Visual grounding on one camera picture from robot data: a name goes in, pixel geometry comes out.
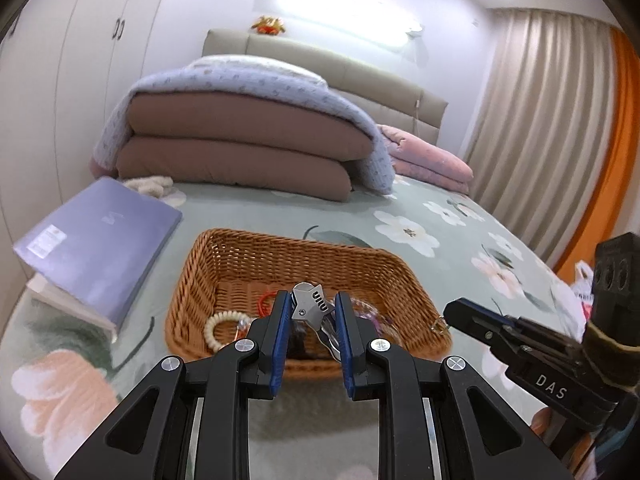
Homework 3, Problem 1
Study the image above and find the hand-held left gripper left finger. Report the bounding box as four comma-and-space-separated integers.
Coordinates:
52, 290, 293, 480

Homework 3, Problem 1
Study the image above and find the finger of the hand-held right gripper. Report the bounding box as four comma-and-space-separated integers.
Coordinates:
442, 301, 586, 376
462, 298, 521, 322

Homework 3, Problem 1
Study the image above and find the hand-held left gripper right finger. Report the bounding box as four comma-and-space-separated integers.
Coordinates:
334, 291, 576, 480

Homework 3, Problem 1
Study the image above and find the clear crystal bracelet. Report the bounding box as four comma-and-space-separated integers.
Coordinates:
350, 297, 396, 343

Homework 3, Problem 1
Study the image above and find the silver nail clipper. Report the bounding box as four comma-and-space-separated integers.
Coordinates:
290, 281, 343, 361

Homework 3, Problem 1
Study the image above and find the brown wicker basket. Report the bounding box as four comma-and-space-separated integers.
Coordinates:
165, 228, 453, 380

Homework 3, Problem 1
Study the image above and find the green floral bedspread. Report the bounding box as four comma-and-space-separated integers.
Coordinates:
0, 175, 640, 480

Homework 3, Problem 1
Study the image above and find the white plastic bag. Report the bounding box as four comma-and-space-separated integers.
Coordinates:
550, 260, 598, 341

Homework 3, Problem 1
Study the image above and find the pink folded blanket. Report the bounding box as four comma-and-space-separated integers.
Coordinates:
375, 124, 475, 195

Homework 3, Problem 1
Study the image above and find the brown folded quilt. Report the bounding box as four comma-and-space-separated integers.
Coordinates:
116, 135, 353, 203
127, 91, 376, 163

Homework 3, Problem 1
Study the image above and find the beige curtain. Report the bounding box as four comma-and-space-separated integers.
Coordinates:
465, 7, 618, 266

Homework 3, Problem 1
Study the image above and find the orange curtain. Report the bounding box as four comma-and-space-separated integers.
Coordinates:
552, 27, 640, 281

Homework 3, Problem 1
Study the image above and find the cream plush toy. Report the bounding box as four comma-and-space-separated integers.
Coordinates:
122, 175, 176, 198

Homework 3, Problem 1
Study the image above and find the purple book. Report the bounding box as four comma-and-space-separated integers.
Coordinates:
12, 176, 183, 333

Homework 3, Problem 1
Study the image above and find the beige padded headboard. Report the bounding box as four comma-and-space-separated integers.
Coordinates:
202, 28, 448, 148

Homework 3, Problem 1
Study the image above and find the blue floral quilt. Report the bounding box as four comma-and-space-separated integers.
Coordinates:
92, 55, 396, 196

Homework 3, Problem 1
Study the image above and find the orange plush toy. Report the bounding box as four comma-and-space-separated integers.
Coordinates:
250, 15, 287, 37

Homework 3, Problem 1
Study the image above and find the white wardrobe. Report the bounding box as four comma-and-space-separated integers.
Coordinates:
0, 0, 176, 301

